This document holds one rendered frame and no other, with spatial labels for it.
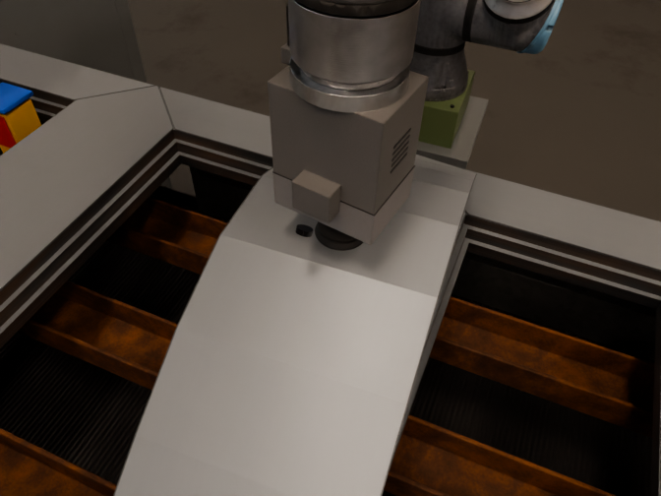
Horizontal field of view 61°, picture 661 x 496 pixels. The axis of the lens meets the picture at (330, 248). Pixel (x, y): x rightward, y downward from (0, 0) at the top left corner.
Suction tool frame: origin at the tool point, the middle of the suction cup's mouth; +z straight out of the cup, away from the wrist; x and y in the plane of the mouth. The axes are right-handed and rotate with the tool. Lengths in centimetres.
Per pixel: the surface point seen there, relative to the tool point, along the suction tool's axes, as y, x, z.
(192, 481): 0.3, -20.4, 6.1
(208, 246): -33, 16, 34
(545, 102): -14, 208, 103
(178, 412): -3.0, -17.5, 4.1
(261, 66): -137, 164, 103
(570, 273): 18.3, 26.8, 19.2
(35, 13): -88, 34, 16
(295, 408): 4.4, -13.4, 2.7
